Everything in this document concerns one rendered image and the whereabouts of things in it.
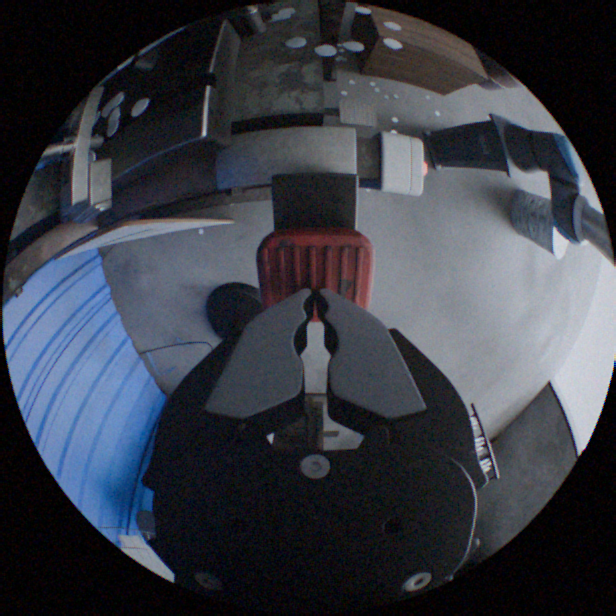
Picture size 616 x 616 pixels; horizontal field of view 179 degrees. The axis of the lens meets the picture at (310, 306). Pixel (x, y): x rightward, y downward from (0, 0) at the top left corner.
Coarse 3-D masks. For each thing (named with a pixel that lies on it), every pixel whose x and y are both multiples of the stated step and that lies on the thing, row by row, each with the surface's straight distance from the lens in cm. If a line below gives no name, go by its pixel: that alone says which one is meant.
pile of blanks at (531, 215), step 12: (516, 192) 140; (528, 192) 140; (516, 204) 134; (528, 204) 129; (540, 204) 127; (516, 216) 134; (528, 216) 128; (540, 216) 124; (516, 228) 138; (528, 228) 129; (540, 228) 123; (552, 228) 118; (528, 240) 140; (540, 240) 126; (552, 240) 119; (552, 252) 127
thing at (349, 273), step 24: (264, 240) 13; (288, 240) 12; (312, 240) 12; (336, 240) 12; (360, 240) 12; (264, 264) 13; (288, 264) 13; (312, 264) 12; (336, 264) 13; (360, 264) 13; (264, 288) 13; (288, 288) 13; (312, 288) 13; (336, 288) 13; (360, 288) 13
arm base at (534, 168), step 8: (504, 128) 69; (512, 128) 69; (520, 128) 68; (504, 136) 67; (512, 136) 66; (520, 136) 65; (528, 136) 65; (512, 144) 66; (520, 144) 65; (528, 144) 64; (512, 152) 66; (520, 152) 65; (528, 152) 64; (520, 160) 67; (528, 160) 65; (536, 160) 64; (520, 168) 69; (528, 168) 67; (536, 168) 67
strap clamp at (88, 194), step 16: (96, 96) 30; (80, 112) 29; (80, 128) 27; (64, 144) 26; (80, 144) 26; (96, 144) 29; (48, 160) 26; (64, 160) 28; (80, 160) 25; (96, 160) 26; (64, 176) 27; (80, 176) 25; (96, 176) 25; (64, 192) 27; (80, 192) 25; (96, 192) 24; (64, 208) 26; (80, 208) 26; (96, 208) 24; (80, 224) 29
